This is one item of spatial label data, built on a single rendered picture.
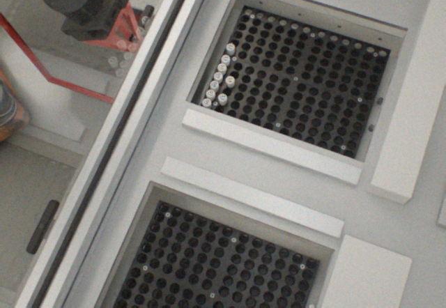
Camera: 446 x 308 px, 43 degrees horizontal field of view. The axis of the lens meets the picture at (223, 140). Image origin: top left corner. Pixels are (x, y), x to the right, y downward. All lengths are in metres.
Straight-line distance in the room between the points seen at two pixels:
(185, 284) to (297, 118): 0.27
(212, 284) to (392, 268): 0.22
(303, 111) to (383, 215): 0.18
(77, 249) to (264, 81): 0.34
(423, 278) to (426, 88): 0.23
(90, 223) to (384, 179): 0.34
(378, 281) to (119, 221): 0.32
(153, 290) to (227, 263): 0.10
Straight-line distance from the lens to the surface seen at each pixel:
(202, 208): 0.82
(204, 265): 0.74
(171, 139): 0.73
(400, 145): 0.70
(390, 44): 0.89
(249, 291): 0.73
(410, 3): 0.84
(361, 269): 0.69
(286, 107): 0.79
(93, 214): 0.68
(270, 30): 0.84
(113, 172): 0.69
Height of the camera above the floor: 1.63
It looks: 71 degrees down
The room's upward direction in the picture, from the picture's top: 10 degrees counter-clockwise
